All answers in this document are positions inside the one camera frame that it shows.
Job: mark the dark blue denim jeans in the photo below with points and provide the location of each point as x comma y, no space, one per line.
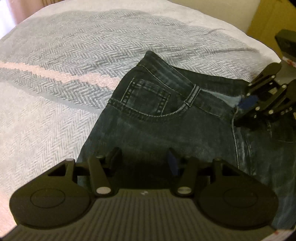
157,106

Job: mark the pink grey striped bedspread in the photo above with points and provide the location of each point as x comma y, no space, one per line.
60,66

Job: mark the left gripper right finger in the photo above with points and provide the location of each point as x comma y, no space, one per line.
183,173

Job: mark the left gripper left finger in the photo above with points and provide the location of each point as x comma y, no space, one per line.
104,173

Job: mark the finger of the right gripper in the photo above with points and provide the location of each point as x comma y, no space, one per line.
263,78
254,113

